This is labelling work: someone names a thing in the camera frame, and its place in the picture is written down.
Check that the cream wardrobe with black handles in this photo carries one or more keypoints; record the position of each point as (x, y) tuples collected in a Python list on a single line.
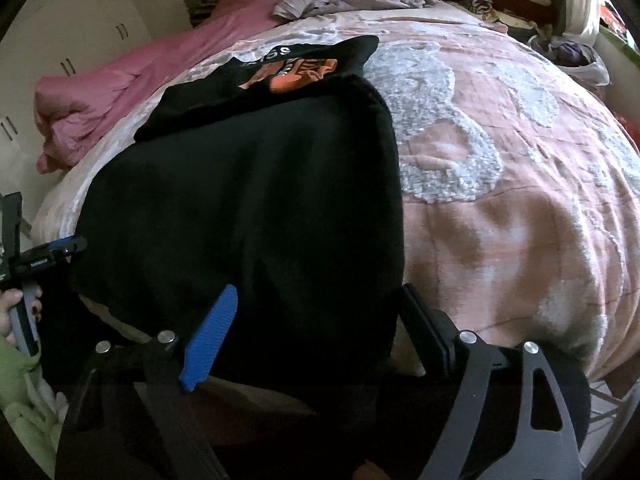
[(53, 38)]

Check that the lilac crumpled garment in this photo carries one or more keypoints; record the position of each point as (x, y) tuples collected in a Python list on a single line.
[(293, 10)]

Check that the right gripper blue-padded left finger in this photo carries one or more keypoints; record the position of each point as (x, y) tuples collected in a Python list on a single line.
[(131, 418)]

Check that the pink and white bedspread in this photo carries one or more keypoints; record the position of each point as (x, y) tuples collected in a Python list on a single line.
[(521, 187)]

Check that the black sweater with orange cuffs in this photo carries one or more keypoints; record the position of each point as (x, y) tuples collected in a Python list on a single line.
[(278, 178)]

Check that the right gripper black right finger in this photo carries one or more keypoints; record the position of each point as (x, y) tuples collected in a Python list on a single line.
[(498, 412)]

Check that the person's left hand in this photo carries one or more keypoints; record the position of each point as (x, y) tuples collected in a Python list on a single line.
[(8, 300)]

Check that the white bag with clothes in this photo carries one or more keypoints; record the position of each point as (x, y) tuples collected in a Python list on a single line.
[(579, 61)]

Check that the pink duvet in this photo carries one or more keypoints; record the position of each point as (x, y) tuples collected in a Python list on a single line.
[(74, 113)]

